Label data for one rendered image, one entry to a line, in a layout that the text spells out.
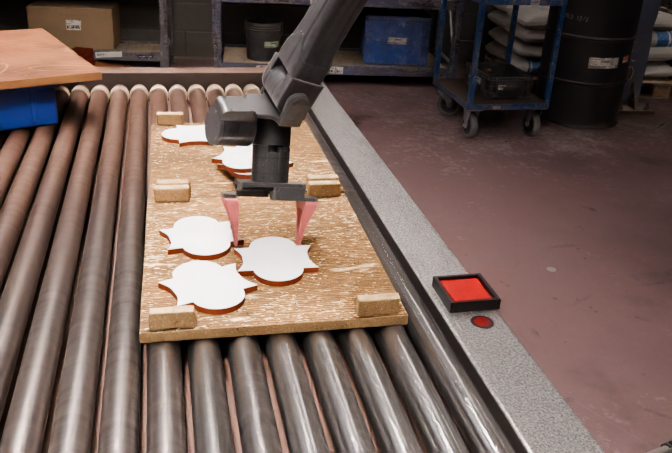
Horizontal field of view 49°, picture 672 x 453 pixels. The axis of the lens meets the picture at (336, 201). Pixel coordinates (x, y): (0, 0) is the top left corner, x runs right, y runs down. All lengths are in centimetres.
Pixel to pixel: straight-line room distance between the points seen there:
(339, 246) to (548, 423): 44
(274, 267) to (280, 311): 10
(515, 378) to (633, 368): 179
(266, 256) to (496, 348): 36
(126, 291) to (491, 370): 51
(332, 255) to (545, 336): 173
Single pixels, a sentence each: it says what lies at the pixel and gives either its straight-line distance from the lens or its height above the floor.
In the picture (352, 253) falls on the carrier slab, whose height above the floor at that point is 94.
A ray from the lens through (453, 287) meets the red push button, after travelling 110.
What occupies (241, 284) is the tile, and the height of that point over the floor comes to 95.
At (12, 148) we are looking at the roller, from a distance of 166.
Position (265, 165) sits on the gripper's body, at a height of 107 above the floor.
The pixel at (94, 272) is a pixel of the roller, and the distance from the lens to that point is 114.
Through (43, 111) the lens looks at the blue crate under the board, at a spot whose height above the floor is 95.
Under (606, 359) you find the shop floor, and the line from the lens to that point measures 274.
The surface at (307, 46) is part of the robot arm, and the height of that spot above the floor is 125.
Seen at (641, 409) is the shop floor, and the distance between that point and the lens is 257.
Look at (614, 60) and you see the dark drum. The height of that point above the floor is 46.
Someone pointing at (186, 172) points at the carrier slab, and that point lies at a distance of 143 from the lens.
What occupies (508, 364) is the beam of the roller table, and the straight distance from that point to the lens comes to 98.
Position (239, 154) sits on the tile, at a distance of 144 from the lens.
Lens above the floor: 147
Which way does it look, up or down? 24 degrees down
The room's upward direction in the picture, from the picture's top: 3 degrees clockwise
